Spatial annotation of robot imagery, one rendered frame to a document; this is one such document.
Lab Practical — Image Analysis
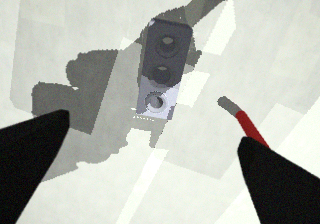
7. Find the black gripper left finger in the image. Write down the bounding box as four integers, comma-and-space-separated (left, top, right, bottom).
0, 109, 69, 224

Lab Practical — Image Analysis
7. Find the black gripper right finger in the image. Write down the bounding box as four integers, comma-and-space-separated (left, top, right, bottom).
237, 136, 320, 224

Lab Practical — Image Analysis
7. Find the red peg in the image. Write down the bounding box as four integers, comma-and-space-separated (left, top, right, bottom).
236, 111, 270, 148

